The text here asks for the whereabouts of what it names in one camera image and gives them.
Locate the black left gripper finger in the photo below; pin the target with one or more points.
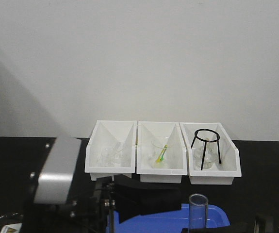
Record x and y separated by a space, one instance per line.
226 229

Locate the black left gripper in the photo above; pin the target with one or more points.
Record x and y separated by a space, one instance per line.
129 197

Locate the clear glass test tube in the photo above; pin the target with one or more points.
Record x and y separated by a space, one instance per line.
198 211

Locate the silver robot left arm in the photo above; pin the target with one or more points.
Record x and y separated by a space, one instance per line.
54 182

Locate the glassware in left bin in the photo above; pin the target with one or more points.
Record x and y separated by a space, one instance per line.
114 156

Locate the blue plastic tray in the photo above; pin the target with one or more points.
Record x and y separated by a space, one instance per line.
168 222

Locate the yellow green plastic droppers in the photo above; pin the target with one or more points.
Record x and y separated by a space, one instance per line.
161 155

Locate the middle white storage bin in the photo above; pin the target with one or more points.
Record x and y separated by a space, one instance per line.
146 131

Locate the white storage bin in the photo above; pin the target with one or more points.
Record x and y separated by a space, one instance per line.
146 131
106 134
219 174

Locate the left white storage bin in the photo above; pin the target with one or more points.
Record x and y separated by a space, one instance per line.
106 134

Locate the glass beaker in middle bin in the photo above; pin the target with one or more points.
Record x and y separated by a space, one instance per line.
157 145

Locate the right white storage bin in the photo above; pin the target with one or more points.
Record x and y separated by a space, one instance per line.
219 174

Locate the glass flask in right bin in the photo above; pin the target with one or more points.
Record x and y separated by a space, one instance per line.
204 154

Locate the clear glass beaker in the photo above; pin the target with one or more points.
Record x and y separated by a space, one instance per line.
10 216

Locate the black wire tripod stand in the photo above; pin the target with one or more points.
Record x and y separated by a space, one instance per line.
208 135

